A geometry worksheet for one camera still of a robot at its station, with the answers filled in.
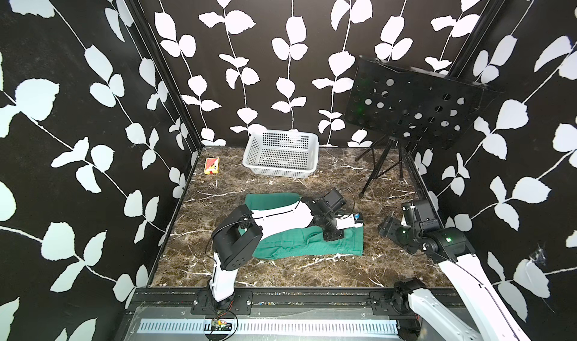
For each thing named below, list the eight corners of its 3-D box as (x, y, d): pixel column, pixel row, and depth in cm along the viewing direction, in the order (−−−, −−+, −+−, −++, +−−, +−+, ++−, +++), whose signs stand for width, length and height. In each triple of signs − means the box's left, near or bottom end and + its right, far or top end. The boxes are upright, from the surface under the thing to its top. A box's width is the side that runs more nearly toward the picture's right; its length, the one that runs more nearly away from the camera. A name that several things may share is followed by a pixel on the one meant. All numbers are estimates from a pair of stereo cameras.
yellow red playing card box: (205, 174, 111) (203, 172, 110) (206, 160, 117) (205, 158, 116) (218, 173, 112) (217, 170, 111) (219, 159, 118) (218, 156, 117)
